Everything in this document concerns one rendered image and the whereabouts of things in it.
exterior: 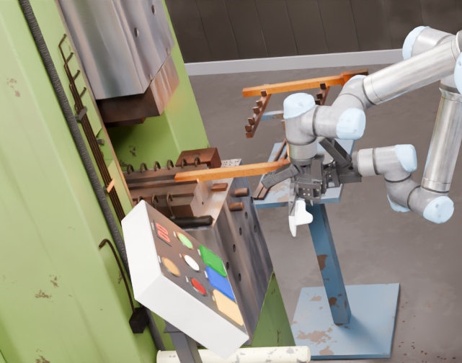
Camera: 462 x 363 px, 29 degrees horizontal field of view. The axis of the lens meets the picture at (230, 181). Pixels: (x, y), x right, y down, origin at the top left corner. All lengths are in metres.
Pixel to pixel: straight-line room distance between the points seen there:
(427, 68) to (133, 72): 0.74
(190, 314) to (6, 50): 0.72
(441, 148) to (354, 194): 1.87
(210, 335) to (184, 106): 1.14
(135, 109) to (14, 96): 0.41
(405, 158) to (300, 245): 1.59
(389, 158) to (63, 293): 0.95
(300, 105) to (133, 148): 0.94
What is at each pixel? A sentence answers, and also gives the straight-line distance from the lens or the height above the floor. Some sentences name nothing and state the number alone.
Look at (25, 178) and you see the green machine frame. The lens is 2.28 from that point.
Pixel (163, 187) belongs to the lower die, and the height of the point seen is 0.99.
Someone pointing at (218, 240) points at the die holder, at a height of 0.87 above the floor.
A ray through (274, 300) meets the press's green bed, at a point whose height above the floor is 0.40.
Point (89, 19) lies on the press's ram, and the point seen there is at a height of 1.59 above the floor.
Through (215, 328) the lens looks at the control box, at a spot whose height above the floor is 1.02.
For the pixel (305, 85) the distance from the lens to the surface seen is 3.07.
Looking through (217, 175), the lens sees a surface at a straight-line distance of 2.61.
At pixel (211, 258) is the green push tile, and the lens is 2.23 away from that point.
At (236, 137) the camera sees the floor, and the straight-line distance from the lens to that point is 5.00.
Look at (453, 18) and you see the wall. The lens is 5.23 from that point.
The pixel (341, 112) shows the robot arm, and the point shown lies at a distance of 2.13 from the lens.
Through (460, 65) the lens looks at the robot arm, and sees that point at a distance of 1.93.
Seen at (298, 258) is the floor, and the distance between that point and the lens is 3.90.
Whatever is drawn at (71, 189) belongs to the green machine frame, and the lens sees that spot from 2.24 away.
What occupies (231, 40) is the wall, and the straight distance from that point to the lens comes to 5.73.
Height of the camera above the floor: 2.26
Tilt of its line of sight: 29 degrees down
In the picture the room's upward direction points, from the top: 17 degrees counter-clockwise
